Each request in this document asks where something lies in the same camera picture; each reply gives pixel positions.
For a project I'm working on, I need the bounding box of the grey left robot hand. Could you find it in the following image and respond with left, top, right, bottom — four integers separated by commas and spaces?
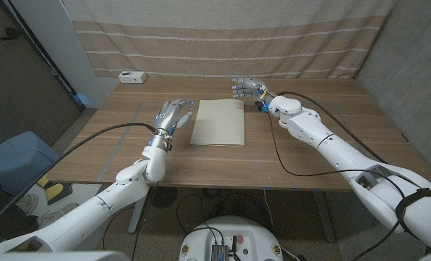
152, 99, 194, 137

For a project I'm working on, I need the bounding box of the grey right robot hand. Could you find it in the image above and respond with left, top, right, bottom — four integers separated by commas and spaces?
231, 76, 271, 107

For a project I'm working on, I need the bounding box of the cream paper file folder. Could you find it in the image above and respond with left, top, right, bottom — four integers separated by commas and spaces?
189, 98, 246, 148

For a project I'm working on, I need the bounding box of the white power strip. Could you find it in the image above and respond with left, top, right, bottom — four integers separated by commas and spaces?
118, 70, 147, 85

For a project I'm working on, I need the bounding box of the beige striped curtain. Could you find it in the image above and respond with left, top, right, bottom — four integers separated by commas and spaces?
62, 0, 398, 80

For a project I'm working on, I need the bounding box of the black round floor disc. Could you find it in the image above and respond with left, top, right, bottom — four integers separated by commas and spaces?
149, 186, 178, 210

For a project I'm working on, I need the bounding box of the white table leg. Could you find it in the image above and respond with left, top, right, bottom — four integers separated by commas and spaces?
128, 195, 147, 233

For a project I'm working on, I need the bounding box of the yellow and black floor object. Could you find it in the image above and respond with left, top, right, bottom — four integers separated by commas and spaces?
37, 173, 73, 206

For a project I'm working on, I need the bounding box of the white robot torso base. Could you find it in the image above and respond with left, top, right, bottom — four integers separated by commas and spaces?
178, 215, 284, 261

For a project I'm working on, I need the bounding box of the grey electronics box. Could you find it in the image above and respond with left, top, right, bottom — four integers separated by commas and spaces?
210, 244, 230, 261

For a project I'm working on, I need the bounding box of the grey table leg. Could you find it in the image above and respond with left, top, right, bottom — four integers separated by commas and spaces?
311, 190, 336, 243

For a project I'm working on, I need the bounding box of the grey sneaker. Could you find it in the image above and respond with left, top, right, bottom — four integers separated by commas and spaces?
37, 202, 79, 228
15, 194, 39, 215

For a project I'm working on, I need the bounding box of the blue plastic bin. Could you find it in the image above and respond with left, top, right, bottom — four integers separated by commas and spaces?
0, 130, 60, 196

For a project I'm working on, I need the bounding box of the black fabric bundle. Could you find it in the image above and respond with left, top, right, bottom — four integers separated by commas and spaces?
0, 168, 38, 240

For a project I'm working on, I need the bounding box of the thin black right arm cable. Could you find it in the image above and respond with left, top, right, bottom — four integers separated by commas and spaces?
267, 108, 407, 261

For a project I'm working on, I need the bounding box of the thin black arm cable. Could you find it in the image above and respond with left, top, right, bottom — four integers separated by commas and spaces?
267, 108, 407, 261
131, 181, 159, 261

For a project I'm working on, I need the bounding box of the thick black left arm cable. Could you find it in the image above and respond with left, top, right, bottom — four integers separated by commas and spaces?
0, 123, 158, 233

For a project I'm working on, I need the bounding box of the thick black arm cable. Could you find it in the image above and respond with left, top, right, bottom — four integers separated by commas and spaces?
279, 91, 387, 164
0, 123, 158, 233

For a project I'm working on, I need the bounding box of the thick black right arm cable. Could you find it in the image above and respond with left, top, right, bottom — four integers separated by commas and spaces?
279, 91, 387, 164

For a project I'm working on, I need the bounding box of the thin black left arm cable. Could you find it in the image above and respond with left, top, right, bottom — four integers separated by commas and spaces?
131, 181, 159, 261

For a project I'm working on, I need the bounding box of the black floor cable tangle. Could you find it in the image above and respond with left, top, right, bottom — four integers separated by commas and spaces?
175, 188, 274, 236

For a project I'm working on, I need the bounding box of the white wall pillar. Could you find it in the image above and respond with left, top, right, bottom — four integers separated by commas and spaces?
10, 0, 107, 109

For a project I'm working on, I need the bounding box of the black door handle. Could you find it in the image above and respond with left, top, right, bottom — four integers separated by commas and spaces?
0, 27, 22, 41

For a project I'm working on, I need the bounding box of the black arm strap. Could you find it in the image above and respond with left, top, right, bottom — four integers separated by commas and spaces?
395, 187, 431, 240

